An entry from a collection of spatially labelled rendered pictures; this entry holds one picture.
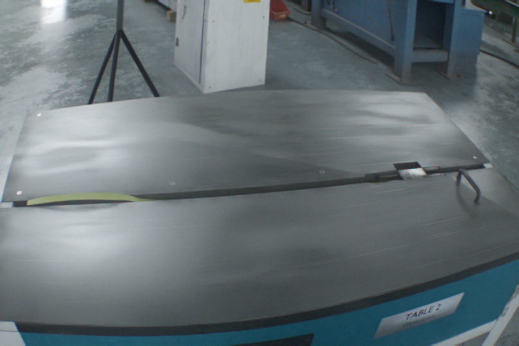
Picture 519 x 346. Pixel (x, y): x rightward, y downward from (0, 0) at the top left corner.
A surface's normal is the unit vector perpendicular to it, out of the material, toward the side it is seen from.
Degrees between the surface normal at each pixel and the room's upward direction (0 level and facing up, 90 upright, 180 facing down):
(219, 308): 0
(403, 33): 90
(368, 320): 90
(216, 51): 90
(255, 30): 90
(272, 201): 0
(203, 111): 0
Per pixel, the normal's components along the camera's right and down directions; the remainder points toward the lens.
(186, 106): 0.05, -0.85
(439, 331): 0.22, 0.53
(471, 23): 0.44, 0.50
